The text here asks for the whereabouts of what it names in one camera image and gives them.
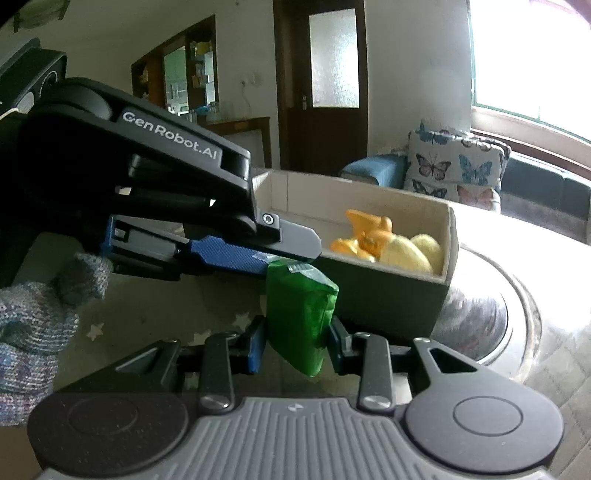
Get green packet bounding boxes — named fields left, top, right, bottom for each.
left=266, top=259, right=339, bottom=377

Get orange rubber toy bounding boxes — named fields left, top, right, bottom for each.
left=331, top=209, right=394, bottom=262

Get yellow plush toy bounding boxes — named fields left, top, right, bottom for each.
left=380, top=234, right=445, bottom=276

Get grey knit gloved hand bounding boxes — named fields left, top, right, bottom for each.
left=0, top=253, right=113, bottom=427

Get white cardboard box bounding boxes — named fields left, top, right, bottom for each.
left=253, top=170, right=459, bottom=340

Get dark wooden cabinet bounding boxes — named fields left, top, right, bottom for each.
left=131, top=15, right=273, bottom=168

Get blue cushion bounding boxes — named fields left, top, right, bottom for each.
left=339, top=153, right=408, bottom=189

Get black round turntable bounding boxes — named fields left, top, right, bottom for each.
left=431, top=246, right=543, bottom=383

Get dark wooden door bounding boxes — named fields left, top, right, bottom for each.
left=273, top=0, right=368, bottom=176

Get butterfly print pillow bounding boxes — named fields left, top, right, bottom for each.
left=404, top=123, right=511, bottom=212

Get dark teal sofa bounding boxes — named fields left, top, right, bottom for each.
left=501, top=154, right=590, bottom=244

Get window with dark frame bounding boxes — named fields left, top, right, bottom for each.
left=469, top=1, right=590, bottom=140

